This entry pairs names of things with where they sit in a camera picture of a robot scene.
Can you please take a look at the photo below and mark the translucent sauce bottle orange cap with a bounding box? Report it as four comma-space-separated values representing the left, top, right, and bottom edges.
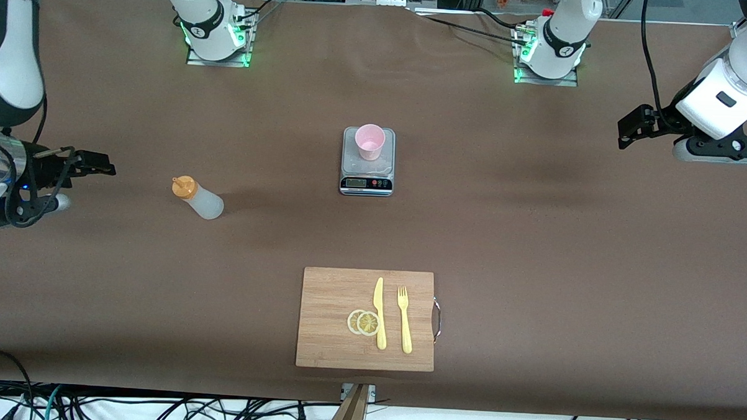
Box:
171, 175, 226, 221

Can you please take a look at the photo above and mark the pink plastic cup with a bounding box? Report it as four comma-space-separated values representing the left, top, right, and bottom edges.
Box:
354, 124, 386, 162

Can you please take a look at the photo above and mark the silver digital kitchen scale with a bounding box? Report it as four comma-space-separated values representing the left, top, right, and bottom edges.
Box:
339, 126, 396, 198

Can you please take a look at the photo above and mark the wooden cutting board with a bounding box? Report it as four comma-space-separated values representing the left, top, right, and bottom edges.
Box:
296, 267, 438, 373

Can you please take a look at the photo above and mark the yellow plastic fork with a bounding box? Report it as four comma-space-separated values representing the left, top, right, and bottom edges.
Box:
395, 285, 415, 354

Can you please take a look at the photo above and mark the yellow plastic knife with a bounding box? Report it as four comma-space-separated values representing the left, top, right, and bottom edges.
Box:
371, 276, 389, 351

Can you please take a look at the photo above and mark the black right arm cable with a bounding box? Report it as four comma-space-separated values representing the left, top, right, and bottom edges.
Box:
3, 91, 83, 230

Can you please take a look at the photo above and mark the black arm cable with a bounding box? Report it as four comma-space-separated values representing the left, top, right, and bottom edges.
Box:
3, 91, 83, 230
637, 0, 683, 131

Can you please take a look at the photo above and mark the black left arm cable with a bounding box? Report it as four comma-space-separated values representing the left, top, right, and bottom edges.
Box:
637, 0, 683, 131

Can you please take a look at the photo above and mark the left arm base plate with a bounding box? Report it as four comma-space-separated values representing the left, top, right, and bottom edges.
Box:
514, 25, 581, 87

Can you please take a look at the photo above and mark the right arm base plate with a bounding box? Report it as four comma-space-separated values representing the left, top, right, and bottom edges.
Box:
186, 7, 257, 68

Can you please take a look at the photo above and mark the black cable across table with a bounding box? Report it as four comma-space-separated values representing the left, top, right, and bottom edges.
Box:
417, 11, 532, 47

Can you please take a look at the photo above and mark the teal floor cable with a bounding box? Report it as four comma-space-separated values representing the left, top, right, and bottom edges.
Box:
42, 384, 63, 420

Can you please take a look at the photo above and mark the wooden post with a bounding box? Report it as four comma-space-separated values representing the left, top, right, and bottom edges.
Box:
328, 383, 371, 420

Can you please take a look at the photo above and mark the metal table bracket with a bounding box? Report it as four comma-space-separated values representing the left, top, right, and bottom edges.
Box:
340, 383, 376, 402

